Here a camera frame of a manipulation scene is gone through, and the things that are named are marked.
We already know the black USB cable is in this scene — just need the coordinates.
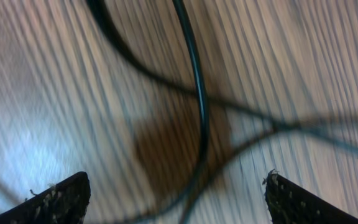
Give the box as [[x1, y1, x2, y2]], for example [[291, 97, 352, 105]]
[[85, 0, 358, 224]]

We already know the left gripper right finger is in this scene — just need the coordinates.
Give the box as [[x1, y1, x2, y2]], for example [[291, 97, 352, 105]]
[[262, 170, 358, 224]]

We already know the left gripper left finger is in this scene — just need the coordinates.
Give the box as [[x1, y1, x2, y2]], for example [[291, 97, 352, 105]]
[[0, 171, 91, 224]]

